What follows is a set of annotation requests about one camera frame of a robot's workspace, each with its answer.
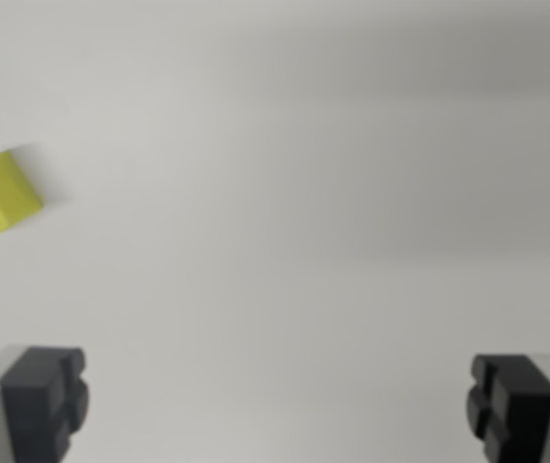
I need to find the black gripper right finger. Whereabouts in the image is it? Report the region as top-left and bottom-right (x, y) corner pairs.
(465, 353), (550, 463)

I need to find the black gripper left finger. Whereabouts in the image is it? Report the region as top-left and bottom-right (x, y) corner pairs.
(0, 343), (91, 463)

